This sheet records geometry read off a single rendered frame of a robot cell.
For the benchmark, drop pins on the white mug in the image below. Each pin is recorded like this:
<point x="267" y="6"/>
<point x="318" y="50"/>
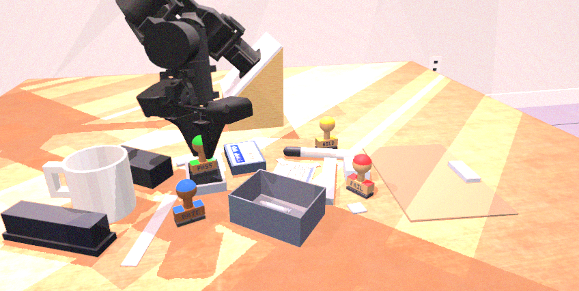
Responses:
<point x="98" y="179"/>

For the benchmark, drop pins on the white inspection card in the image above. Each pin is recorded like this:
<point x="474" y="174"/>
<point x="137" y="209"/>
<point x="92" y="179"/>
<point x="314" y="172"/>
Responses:
<point x="299" y="171"/>

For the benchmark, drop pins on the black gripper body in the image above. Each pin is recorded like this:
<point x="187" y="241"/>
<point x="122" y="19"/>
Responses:
<point x="223" y="111"/>

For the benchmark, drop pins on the wooden rubber stamp with yellow top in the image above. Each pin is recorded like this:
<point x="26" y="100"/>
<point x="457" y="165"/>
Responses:
<point x="327" y="124"/>

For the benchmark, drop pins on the white marker with black cap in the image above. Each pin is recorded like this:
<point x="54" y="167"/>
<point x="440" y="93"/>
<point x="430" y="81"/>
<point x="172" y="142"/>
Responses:
<point x="317" y="152"/>

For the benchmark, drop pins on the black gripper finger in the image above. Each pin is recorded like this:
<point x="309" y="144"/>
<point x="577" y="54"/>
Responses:
<point x="210" y="135"/>
<point x="187" y="128"/>

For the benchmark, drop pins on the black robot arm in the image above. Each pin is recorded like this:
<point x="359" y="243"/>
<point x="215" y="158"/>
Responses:
<point x="170" y="42"/>

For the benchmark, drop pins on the wooden fail stamp with red knob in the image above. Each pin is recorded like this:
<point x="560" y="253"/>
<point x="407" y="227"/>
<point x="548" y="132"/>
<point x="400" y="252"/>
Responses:
<point x="357" y="183"/>

